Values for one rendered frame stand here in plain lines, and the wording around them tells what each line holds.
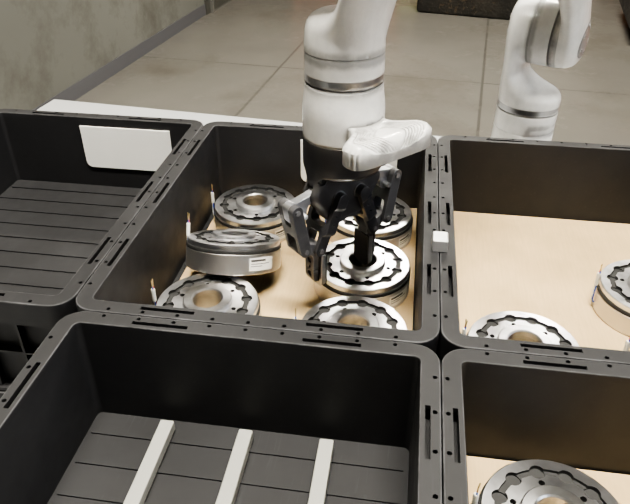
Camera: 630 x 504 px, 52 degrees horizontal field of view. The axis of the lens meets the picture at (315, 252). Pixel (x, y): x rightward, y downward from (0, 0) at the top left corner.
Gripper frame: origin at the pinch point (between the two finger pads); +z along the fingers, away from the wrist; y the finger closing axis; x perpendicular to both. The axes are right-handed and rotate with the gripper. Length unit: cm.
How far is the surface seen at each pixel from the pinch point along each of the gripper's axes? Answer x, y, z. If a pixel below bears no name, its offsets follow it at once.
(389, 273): 3.4, -3.8, 1.6
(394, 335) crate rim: 16.6, 8.1, -5.3
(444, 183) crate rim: 1.4, -13.3, -5.1
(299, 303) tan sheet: -1.4, 4.4, 4.7
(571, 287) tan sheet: 14.3, -21.2, 4.9
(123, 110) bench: -97, -15, 18
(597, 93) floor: -140, -295, 90
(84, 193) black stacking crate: -39.4, 13.7, 4.8
